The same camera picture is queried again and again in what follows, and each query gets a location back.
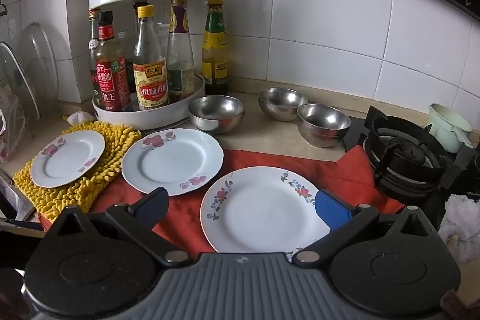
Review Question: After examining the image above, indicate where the medium plate with pink flowers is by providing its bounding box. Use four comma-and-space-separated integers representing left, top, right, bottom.
121, 129, 224, 197

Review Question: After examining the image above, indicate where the steel sink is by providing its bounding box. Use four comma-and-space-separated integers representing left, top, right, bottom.
0, 170, 36, 227

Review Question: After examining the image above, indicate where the small white object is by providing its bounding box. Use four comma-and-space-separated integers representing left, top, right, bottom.
67, 111, 95, 126

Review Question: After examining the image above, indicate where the small plate with pink flowers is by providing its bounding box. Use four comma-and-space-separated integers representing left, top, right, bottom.
30, 130, 106, 188

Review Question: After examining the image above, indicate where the green and yellow label bottle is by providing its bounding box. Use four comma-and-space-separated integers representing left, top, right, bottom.
201, 0, 230, 96

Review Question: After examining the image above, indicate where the yellow cap vinegar bottle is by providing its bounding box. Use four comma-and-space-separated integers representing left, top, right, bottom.
132, 5, 169, 111

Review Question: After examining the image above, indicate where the red cloth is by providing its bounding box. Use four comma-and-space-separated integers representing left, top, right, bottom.
37, 145, 407, 255

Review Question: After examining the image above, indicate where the purple label glass bottle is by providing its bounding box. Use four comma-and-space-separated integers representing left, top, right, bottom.
166, 0, 196, 103

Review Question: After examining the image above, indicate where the clear plastic bag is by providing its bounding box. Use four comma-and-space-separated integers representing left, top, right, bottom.
0, 85, 29, 163

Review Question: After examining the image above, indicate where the black burner pan support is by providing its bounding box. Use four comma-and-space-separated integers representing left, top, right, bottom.
362, 106, 462, 199

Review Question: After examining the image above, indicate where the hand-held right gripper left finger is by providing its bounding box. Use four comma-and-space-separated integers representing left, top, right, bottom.
52, 187, 193, 267

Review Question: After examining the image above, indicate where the glass pot lid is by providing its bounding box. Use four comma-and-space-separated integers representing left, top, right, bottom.
0, 41, 41, 122
17, 22, 61, 107

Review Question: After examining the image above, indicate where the dark cap glass bottle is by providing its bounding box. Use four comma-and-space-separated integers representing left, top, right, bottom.
88, 9, 102, 81

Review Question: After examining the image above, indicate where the pale green cup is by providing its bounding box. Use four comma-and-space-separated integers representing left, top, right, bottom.
428, 103, 474, 154

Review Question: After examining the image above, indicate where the large plate with colourful flowers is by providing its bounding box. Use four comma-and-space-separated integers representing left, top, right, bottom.
200, 166, 332, 255

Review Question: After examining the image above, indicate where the person's right forearm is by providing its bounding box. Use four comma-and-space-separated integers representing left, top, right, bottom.
439, 289, 479, 320

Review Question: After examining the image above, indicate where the red label soy sauce bottle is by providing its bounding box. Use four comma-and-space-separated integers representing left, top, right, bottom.
92, 10, 133, 112

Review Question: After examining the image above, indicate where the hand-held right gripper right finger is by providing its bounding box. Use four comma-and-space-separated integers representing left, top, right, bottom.
292, 189, 433, 267

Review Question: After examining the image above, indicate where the white fluffy cloth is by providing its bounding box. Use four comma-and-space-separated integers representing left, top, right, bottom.
438, 193, 480, 262

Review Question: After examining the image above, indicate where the yellow chenille mat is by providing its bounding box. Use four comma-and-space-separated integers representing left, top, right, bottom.
13, 121, 142, 223

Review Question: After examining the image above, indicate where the stainless steel bowl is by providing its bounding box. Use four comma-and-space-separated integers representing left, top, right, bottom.
187, 95, 246, 135
258, 88, 309, 123
297, 103, 352, 148

